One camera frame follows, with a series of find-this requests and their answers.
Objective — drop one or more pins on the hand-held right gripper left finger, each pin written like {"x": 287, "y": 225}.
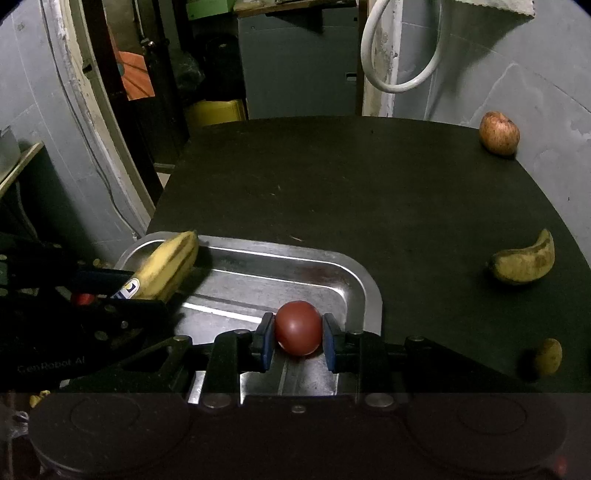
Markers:
{"x": 265, "y": 344}

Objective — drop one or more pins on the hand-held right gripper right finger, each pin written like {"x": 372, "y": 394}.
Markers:
{"x": 330, "y": 344}

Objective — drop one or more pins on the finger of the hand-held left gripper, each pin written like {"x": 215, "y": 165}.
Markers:
{"x": 124, "y": 318}
{"x": 104, "y": 279}

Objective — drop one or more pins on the red tomato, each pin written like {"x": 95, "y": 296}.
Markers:
{"x": 298, "y": 330}

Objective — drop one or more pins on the steel tray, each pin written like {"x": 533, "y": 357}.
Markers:
{"x": 258, "y": 281}

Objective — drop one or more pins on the yellow banana with sticker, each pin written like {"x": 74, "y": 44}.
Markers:
{"x": 166, "y": 263}

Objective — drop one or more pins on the small yellow spotted round fruit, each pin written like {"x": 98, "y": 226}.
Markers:
{"x": 549, "y": 356}

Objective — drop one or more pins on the wooden board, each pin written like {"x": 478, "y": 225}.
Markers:
{"x": 21, "y": 166}

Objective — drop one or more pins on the yellow container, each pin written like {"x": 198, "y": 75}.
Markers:
{"x": 217, "y": 113}

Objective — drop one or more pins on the orange object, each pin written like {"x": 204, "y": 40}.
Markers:
{"x": 136, "y": 76}

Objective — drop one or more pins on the spotted curved banana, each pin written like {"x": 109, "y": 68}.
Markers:
{"x": 524, "y": 263}

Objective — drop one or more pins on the red-brown apple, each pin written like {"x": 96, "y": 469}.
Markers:
{"x": 498, "y": 133}

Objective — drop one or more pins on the grey cabinet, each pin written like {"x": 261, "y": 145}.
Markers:
{"x": 300, "y": 64}

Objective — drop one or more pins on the white cloth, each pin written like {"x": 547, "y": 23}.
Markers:
{"x": 498, "y": 7}

